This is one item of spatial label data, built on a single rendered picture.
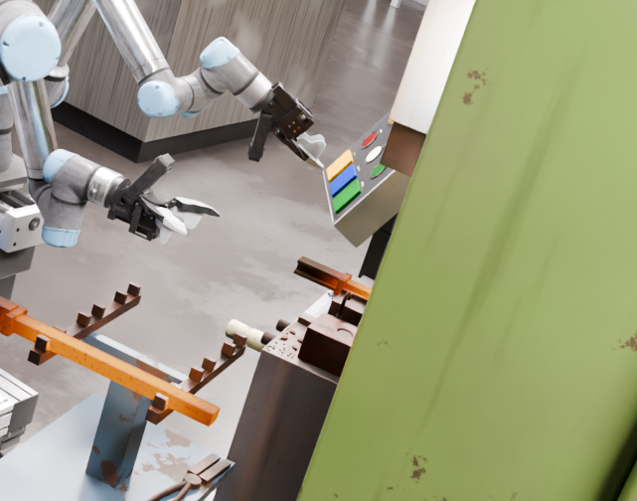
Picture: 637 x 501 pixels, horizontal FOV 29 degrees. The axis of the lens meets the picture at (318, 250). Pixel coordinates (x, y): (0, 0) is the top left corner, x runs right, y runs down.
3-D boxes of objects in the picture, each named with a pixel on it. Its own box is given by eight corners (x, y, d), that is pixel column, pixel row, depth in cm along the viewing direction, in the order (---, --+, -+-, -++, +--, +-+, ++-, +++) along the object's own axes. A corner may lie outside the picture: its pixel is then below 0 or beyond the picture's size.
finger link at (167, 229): (181, 255, 239) (161, 234, 246) (189, 229, 237) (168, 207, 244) (167, 255, 238) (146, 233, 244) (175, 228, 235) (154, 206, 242)
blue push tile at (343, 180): (331, 195, 286) (355, 174, 285) (328, 184, 293) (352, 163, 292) (336, 201, 287) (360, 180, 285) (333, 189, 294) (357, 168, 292)
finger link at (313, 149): (339, 158, 273) (310, 129, 270) (319, 176, 274) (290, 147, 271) (338, 153, 276) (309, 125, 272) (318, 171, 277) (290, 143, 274)
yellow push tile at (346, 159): (328, 180, 295) (351, 159, 294) (325, 169, 302) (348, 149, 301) (333, 185, 296) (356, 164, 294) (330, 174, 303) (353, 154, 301)
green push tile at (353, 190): (334, 212, 277) (359, 190, 276) (331, 200, 284) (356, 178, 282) (339, 218, 278) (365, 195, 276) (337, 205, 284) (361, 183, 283)
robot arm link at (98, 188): (110, 163, 252) (90, 172, 245) (130, 172, 251) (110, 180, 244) (102, 197, 255) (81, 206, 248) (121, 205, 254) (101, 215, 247)
